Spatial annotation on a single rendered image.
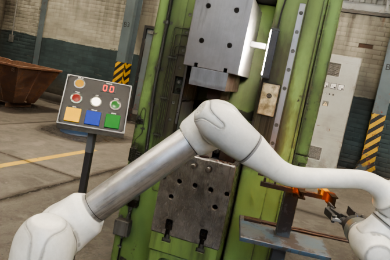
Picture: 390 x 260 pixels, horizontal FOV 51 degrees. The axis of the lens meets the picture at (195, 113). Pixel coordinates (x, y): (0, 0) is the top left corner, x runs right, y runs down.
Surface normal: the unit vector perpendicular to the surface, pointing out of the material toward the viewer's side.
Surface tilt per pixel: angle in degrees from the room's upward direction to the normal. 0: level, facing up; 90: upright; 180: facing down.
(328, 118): 90
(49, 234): 60
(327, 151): 90
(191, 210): 90
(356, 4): 90
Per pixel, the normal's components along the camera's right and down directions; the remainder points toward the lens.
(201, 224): -0.25, 0.04
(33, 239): 0.00, -0.32
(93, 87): 0.25, -0.37
